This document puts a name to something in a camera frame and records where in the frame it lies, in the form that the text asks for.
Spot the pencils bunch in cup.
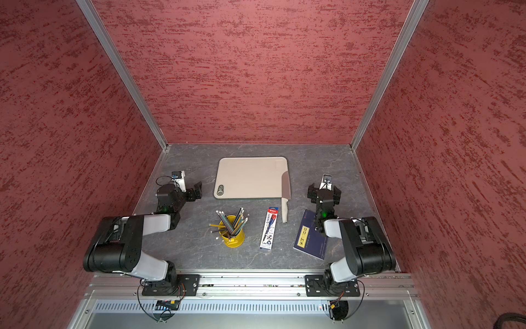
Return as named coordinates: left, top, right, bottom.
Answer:
left=209, top=207, right=249, bottom=234

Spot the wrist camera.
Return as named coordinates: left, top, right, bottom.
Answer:
left=319, top=174, right=333, bottom=191
left=171, top=171, right=184, bottom=181

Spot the red blue pencil box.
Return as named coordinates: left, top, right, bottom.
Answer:
left=260, top=207, right=279, bottom=250

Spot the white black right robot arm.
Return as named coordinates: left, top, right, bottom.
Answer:
left=307, top=184, right=397, bottom=284

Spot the beige green-rimmed cutting board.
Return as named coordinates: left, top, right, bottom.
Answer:
left=214, top=156, right=288, bottom=200

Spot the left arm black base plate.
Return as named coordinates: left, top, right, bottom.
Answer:
left=142, top=274, right=201, bottom=297

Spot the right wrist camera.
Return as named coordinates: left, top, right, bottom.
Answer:
left=319, top=174, right=333, bottom=191

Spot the aluminium front rail frame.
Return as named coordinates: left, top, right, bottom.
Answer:
left=69, top=270, right=430, bottom=328

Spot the aluminium corner post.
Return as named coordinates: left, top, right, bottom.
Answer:
left=76, top=0, right=168, bottom=152
left=350, top=0, right=430, bottom=153

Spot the left aluminium corner post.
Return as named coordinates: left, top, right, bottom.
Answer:
left=76, top=0, right=168, bottom=152

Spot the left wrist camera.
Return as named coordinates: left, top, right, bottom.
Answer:
left=171, top=171, right=184, bottom=181

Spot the right aluminium corner post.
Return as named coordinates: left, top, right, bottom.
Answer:
left=350, top=0, right=430, bottom=153

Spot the knife with cream handle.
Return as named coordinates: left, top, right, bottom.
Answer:
left=281, top=171, right=291, bottom=223

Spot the dark blue notebook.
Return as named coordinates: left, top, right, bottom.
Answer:
left=293, top=210, right=327, bottom=260

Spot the yellow pencil cup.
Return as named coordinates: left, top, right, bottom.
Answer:
left=219, top=215, right=245, bottom=248

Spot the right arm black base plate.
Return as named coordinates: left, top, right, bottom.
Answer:
left=304, top=275, right=361, bottom=297

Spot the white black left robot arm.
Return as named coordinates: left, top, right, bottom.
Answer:
left=83, top=171, right=202, bottom=287

